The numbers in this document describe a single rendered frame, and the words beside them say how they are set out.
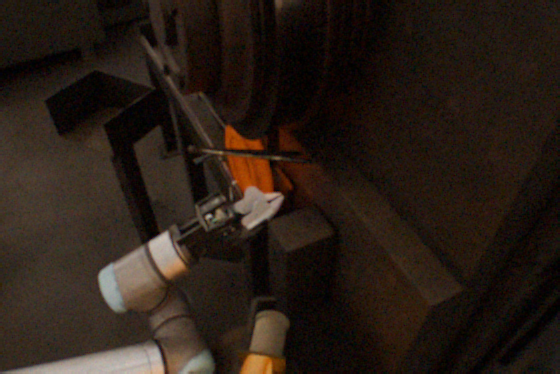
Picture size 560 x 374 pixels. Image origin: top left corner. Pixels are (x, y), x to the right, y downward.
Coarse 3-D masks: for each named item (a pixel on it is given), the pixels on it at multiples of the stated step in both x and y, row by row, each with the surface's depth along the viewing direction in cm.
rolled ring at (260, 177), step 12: (228, 132) 88; (228, 144) 91; (240, 144) 82; (252, 144) 80; (228, 156) 95; (240, 168) 94; (252, 168) 80; (264, 168) 80; (240, 180) 93; (252, 180) 82; (264, 180) 80; (264, 192) 82
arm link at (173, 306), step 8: (168, 288) 80; (176, 288) 84; (168, 296) 80; (176, 296) 83; (184, 296) 86; (160, 304) 79; (168, 304) 81; (176, 304) 81; (184, 304) 83; (144, 312) 78; (152, 312) 79; (160, 312) 79; (168, 312) 79; (176, 312) 80; (184, 312) 81; (152, 320) 80; (160, 320) 78; (152, 328) 79
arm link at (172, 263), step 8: (168, 232) 76; (152, 240) 76; (160, 240) 74; (168, 240) 74; (152, 248) 74; (160, 248) 73; (168, 248) 73; (176, 248) 74; (160, 256) 73; (168, 256) 73; (176, 256) 73; (160, 264) 73; (168, 264) 73; (176, 264) 73; (184, 264) 74; (168, 272) 73; (176, 272) 74; (184, 272) 75; (176, 280) 76
